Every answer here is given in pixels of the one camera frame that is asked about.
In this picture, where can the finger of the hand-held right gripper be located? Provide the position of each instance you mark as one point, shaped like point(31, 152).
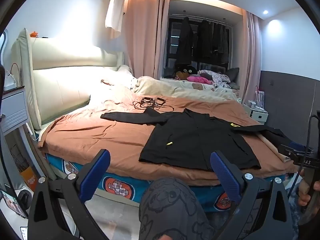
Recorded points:
point(297, 146)

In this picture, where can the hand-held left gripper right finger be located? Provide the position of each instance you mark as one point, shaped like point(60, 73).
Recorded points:
point(226, 177)

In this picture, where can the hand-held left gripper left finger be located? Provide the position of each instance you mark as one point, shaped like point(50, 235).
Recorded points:
point(98, 176)

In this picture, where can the black jacket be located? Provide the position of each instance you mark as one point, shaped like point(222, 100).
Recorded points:
point(195, 140)

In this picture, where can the floral clothes pile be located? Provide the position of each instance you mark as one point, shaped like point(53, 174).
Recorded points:
point(220, 78)

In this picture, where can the row of dark hanging clothes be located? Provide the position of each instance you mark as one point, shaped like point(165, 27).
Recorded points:
point(212, 40)

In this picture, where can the person's right hand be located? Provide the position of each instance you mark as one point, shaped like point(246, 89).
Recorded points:
point(303, 195)

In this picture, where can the orange blanket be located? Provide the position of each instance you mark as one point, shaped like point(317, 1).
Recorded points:
point(100, 132)

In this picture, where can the small white cabinet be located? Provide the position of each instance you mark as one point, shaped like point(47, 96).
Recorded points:
point(260, 116)

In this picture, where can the person's grey patterned pants leg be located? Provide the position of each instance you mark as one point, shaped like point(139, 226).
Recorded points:
point(170, 210)

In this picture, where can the orange paper bag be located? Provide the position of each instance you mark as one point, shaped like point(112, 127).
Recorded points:
point(29, 178)

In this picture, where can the small lit screen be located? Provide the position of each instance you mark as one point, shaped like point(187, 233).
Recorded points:
point(11, 202)

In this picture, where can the white bear print bedding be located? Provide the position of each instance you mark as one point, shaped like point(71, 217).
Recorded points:
point(200, 87)

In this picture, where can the grey cushion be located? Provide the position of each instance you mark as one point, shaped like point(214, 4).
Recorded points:
point(233, 76)

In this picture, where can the cream padded headboard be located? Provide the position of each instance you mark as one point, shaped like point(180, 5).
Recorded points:
point(62, 87)

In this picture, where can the white pillow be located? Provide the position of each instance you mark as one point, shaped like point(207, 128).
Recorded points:
point(117, 78)

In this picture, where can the pink garment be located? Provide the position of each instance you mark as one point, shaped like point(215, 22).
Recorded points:
point(197, 79)

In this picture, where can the pink curtain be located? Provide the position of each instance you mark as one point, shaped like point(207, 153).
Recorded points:
point(145, 42)
point(251, 55)

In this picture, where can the white nightstand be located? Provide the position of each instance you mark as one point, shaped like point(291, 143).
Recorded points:
point(12, 110)

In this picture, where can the beige blanket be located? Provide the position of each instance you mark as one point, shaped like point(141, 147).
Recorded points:
point(160, 86)

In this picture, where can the beige pillow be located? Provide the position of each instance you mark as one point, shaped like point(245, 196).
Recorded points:
point(125, 68)

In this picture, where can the brown and black plush toy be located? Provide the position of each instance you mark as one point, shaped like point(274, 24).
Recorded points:
point(186, 71)

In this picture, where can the dark hanging coat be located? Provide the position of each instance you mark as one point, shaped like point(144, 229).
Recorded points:
point(185, 42)

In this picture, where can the small orange figure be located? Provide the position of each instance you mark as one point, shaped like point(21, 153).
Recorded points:
point(33, 33)

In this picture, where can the white framed mirror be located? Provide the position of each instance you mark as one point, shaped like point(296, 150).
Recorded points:
point(3, 42)

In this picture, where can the white hanging shirt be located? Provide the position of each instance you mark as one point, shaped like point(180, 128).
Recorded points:
point(115, 12)

